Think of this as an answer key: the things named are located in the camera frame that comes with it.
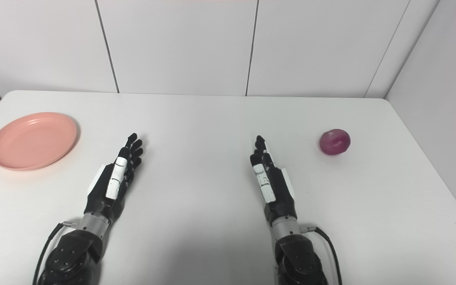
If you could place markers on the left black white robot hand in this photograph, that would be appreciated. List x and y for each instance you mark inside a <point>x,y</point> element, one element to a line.
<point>109,186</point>

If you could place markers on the purple red onion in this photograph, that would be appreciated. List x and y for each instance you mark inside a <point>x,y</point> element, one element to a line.
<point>334,141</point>

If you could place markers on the pink plastic plate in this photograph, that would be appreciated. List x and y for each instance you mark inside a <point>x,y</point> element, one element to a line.
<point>33,141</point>

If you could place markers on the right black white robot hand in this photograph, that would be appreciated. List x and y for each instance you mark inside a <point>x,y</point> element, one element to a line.
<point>277,190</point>

